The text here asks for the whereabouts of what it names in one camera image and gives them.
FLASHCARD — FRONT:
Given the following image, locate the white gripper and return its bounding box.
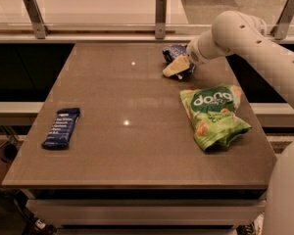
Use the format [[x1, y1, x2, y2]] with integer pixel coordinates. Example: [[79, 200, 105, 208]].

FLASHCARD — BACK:
[[163, 39, 205, 78]]

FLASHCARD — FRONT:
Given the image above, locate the blue chip bag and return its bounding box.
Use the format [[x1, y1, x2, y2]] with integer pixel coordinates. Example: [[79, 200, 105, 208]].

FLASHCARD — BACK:
[[163, 45, 195, 79]]

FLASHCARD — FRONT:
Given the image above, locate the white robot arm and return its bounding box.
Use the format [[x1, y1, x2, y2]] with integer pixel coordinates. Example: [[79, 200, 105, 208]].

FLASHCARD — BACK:
[[164, 11, 294, 235]]

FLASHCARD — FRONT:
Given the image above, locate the green snack bag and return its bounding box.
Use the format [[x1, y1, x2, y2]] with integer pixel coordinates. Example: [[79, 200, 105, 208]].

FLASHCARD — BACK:
[[179, 84, 251, 151]]

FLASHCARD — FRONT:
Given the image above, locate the blue rxbar blueberry bar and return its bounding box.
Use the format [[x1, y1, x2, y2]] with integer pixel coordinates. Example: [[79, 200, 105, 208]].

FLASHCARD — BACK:
[[41, 108, 80, 150]]

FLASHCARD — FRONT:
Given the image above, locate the middle metal railing bracket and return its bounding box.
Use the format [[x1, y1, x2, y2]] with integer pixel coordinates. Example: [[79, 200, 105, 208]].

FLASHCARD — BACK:
[[155, 0, 167, 39]]

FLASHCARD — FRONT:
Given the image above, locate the metal railing bracket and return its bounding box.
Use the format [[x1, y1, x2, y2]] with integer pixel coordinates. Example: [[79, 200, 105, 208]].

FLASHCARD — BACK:
[[155, 0, 167, 39], [23, 0, 48, 39], [270, 0, 294, 40]]

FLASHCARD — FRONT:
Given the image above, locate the right metal railing bracket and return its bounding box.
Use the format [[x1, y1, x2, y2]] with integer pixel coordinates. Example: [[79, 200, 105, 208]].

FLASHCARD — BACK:
[[270, 0, 294, 40]]

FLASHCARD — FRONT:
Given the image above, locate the left metal railing bracket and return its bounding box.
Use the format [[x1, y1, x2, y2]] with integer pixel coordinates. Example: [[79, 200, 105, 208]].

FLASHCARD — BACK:
[[23, 0, 48, 39]]

